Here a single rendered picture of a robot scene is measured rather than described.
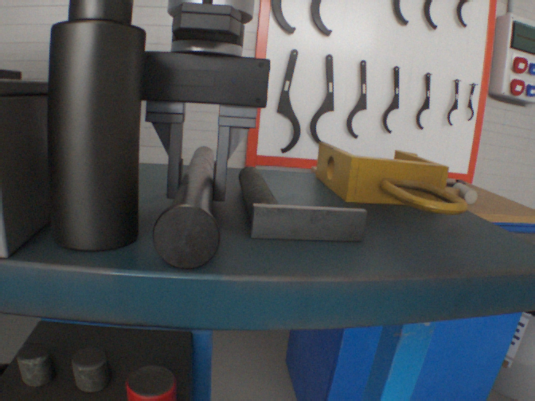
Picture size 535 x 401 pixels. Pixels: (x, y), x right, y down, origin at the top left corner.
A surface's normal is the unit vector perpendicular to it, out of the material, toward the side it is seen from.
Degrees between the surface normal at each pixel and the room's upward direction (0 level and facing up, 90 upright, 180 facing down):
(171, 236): 89
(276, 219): 90
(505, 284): 90
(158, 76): 89
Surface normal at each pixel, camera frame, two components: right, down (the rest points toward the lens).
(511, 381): -0.71, 0.17
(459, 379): 0.14, 0.27
